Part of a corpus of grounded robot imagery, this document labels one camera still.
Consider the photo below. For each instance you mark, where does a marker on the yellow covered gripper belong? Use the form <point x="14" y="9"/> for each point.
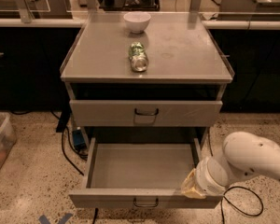
<point x="205" y="177"/>

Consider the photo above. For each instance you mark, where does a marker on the grey drawer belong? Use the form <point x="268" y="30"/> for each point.
<point x="145" y="113"/>
<point x="130" y="176"/>

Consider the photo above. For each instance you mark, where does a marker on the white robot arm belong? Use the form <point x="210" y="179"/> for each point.
<point x="243" y="156"/>

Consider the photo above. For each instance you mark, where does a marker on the grey metal drawer cabinet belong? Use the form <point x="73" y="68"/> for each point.
<point x="184" y="62"/>

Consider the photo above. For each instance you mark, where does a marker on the grey top drawer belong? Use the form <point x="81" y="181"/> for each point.
<point x="145" y="113"/>

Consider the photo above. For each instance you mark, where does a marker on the blue power box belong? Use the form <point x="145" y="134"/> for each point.
<point x="78" y="140"/>

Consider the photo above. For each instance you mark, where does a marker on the green crushed soda can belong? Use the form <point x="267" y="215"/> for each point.
<point x="138" y="57"/>

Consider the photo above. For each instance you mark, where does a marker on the white ceramic bowl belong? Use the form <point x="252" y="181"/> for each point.
<point x="137" y="22"/>

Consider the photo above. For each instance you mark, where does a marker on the clear plastic storage bin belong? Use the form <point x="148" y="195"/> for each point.
<point x="0" y="143"/>

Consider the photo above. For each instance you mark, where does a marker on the white counter rail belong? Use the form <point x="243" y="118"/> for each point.
<point x="65" y="23"/>

